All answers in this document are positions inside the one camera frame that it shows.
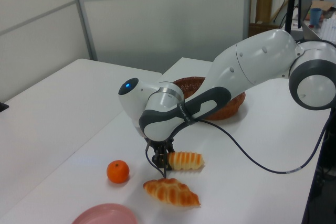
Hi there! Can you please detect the black strap on arm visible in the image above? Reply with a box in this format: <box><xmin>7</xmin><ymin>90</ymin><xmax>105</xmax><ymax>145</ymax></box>
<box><xmin>176</xmin><ymin>100</ymin><xmax>198</xmax><ymax>126</ymax></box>

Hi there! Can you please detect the brown woven basket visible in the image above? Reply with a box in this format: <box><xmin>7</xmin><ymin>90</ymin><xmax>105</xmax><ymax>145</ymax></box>
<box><xmin>172</xmin><ymin>76</ymin><xmax>247</xmax><ymax>121</ymax></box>

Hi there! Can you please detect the low brown cardboard box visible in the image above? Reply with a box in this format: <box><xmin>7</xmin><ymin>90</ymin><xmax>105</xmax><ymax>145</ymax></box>
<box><xmin>248</xmin><ymin>23</ymin><xmax>279</xmax><ymax>38</ymax></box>

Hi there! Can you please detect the blue cup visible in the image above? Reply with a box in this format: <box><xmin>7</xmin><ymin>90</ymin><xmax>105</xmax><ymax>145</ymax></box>
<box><xmin>309</xmin><ymin>8</ymin><xmax>323</xmax><ymax>27</ymax></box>

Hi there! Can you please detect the tall brown cardboard box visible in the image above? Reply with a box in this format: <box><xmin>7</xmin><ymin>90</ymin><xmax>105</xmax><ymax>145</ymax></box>
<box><xmin>256</xmin><ymin>0</ymin><xmax>274</xmax><ymax>24</ymax></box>

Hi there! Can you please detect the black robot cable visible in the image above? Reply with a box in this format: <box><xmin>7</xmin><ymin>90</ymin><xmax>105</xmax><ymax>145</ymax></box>
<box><xmin>144</xmin><ymin>113</ymin><xmax>336</xmax><ymax>180</ymax></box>

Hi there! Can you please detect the toy orange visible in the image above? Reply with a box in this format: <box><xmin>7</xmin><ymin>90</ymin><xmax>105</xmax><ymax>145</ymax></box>
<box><xmin>106</xmin><ymin>159</ymin><xmax>130</xmax><ymax>184</ymax></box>

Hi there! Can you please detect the ridged toy bread roll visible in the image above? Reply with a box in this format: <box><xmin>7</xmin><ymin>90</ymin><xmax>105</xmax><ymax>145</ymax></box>
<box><xmin>167</xmin><ymin>151</ymin><xmax>205</xmax><ymax>172</ymax></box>

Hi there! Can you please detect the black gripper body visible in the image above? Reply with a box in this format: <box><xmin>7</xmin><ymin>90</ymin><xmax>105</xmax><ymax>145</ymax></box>
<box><xmin>149</xmin><ymin>137</ymin><xmax>175</xmax><ymax>158</ymax></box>

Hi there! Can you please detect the braided toy bread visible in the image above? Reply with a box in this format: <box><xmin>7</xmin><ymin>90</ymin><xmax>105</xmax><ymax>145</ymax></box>
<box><xmin>143</xmin><ymin>178</ymin><xmax>201</xmax><ymax>207</ymax></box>

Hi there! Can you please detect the pink plate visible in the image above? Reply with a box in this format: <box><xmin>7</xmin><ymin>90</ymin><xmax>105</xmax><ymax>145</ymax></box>
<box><xmin>71</xmin><ymin>202</ymin><xmax>139</xmax><ymax>224</ymax></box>

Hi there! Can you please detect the grey laptop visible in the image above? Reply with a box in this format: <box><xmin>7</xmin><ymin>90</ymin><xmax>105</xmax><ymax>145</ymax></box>
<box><xmin>301</xmin><ymin>20</ymin><xmax>336</xmax><ymax>43</ymax></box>

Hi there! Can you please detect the black monitor stand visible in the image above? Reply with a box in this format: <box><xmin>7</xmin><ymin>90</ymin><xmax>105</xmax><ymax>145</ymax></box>
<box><xmin>285</xmin><ymin>0</ymin><xmax>299</xmax><ymax>33</ymax></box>

